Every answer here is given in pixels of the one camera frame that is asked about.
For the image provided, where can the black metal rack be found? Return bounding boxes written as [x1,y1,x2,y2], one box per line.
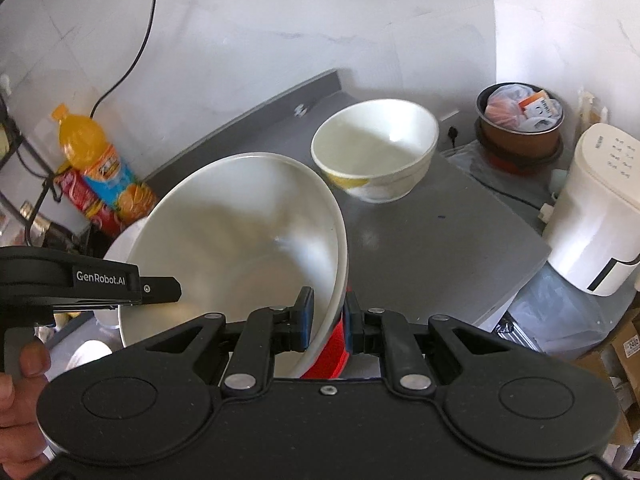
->
[0,95,63,241]

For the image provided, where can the large white bowl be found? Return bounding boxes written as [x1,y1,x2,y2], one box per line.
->
[117,152,349,379]

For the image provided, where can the orange white packet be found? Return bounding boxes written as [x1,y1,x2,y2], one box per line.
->
[517,90,562,122]

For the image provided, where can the clear plastic bag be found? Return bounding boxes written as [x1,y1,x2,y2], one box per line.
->
[509,264,632,357]

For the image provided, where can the white plate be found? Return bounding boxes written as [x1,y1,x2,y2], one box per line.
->
[95,214,162,331]

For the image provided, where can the red plastic container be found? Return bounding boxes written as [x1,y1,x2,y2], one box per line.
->
[302,287,352,380]

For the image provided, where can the brown rice cooker pot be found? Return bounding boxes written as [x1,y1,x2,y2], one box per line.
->
[474,82,566,177]

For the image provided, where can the person's left hand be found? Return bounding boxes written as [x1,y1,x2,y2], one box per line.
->
[0,341,52,474]

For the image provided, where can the cardboard box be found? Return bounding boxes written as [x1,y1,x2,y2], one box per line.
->
[574,307,640,447]

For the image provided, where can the white bowl with yellow print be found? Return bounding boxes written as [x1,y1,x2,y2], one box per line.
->
[310,98,440,205]

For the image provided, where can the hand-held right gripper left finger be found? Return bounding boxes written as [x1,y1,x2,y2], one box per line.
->
[145,286,315,397]

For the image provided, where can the white plastic bag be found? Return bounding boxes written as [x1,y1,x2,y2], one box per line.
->
[485,84,535,121]

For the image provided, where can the black appliance cable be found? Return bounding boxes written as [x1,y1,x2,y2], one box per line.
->
[467,167,547,211]

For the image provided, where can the white kitchen appliance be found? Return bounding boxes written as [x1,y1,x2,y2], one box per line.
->
[541,122,640,297]

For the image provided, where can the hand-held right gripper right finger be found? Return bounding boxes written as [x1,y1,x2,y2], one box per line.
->
[343,290,506,397]

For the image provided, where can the red soda bottle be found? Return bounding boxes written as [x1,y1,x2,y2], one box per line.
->
[53,169,126,239]

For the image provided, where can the orange juice bottle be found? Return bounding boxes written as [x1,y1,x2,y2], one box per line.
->
[51,103,158,226]

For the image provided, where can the black wall cable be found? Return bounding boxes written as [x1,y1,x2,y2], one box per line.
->
[90,0,159,118]

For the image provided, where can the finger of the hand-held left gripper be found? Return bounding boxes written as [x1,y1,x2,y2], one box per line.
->
[106,276,182,311]

